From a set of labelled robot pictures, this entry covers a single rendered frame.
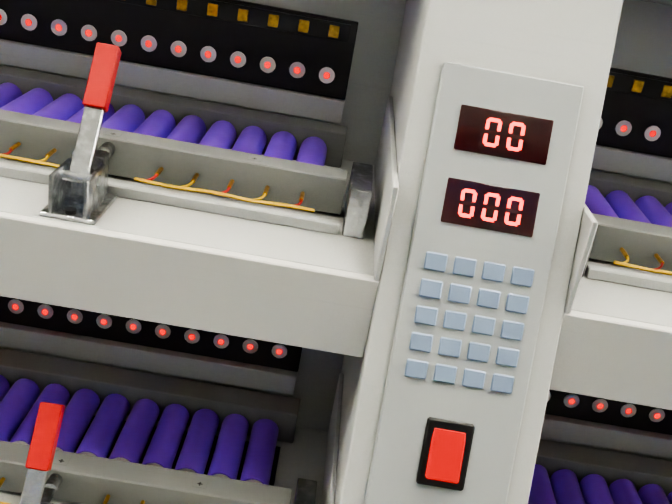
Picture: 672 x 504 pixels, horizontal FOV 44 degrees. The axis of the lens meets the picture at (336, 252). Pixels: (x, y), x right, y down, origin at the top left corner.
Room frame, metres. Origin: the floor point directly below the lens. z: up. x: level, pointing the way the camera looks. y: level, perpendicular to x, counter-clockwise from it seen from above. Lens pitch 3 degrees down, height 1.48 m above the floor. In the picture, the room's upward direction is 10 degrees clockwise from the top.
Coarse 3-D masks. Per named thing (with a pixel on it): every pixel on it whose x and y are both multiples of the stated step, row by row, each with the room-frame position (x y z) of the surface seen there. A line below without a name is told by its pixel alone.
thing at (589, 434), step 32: (544, 416) 0.59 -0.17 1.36; (576, 416) 0.59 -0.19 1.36; (608, 416) 0.59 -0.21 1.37; (640, 416) 0.59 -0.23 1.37; (544, 448) 0.58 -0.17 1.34; (576, 448) 0.59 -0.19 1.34; (608, 448) 0.59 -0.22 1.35; (640, 448) 0.59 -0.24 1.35; (544, 480) 0.55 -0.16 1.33; (576, 480) 0.56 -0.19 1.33; (608, 480) 0.58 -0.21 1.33; (640, 480) 0.57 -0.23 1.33
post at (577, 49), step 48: (432, 0) 0.42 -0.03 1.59; (480, 0) 0.42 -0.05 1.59; (528, 0) 0.42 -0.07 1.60; (576, 0) 0.42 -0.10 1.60; (432, 48) 0.42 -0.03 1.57; (480, 48) 0.42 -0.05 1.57; (528, 48) 0.42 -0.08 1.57; (576, 48) 0.42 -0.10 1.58; (432, 96) 0.42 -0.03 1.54; (576, 144) 0.42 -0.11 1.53; (576, 192) 0.42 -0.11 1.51; (576, 240) 0.42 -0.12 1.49; (384, 288) 0.42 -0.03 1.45; (384, 336) 0.42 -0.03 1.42; (384, 384) 0.42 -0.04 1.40; (528, 384) 0.42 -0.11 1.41; (528, 432) 0.42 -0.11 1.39; (336, 480) 0.47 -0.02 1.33; (528, 480) 0.42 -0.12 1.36
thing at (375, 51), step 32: (256, 0) 0.61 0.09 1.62; (288, 0) 0.61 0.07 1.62; (320, 0) 0.62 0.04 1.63; (352, 0) 0.62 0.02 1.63; (384, 0) 0.62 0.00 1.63; (640, 0) 0.62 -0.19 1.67; (384, 32) 0.62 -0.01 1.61; (640, 32) 0.62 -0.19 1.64; (0, 64) 0.61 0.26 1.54; (352, 64) 0.62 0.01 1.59; (384, 64) 0.62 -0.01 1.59; (640, 64) 0.62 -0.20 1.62; (352, 96) 0.62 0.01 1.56; (384, 96) 0.62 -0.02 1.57; (352, 128) 0.62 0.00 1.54; (352, 160) 0.62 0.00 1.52; (32, 352) 0.61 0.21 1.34; (320, 352) 0.62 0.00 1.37; (224, 384) 0.61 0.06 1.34; (320, 384) 0.62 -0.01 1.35; (320, 416) 0.62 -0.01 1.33
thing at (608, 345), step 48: (624, 96) 0.58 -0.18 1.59; (624, 144) 0.59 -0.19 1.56; (624, 192) 0.57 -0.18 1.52; (624, 240) 0.49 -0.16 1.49; (576, 288) 0.41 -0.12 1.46; (624, 288) 0.46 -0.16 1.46; (576, 336) 0.42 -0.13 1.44; (624, 336) 0.42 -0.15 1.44; (576, 384) 0.43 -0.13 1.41; (624, 384) 0.43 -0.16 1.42
